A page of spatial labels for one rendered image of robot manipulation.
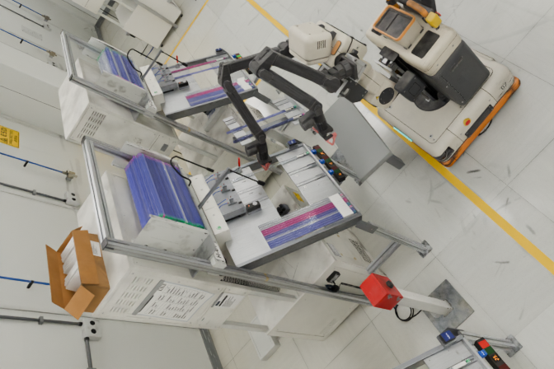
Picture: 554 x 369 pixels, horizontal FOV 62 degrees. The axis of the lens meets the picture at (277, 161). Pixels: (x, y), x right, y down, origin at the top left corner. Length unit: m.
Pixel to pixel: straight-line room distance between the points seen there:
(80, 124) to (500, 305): 2.77
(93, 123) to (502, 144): 2.61
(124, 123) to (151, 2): 3.68
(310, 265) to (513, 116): 1.52
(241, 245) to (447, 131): 1.40
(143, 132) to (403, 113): 1.80
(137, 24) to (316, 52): 4.85
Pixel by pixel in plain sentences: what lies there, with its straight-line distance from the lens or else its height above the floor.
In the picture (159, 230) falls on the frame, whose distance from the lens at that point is 2.11.
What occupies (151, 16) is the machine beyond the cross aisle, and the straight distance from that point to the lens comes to 6.88.
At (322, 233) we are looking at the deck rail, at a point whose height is 0.87.
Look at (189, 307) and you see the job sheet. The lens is 2.41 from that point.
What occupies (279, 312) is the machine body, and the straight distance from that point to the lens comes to 2.87.
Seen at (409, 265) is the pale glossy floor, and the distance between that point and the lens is 3.11.
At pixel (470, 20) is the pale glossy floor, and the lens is 3.62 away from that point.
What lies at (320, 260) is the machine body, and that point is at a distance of 2.71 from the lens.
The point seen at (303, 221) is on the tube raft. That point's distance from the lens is 2.45.
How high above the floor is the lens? 2.71
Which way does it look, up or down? 41 degrees down
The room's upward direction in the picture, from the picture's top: 65 degrees counter-clockwise
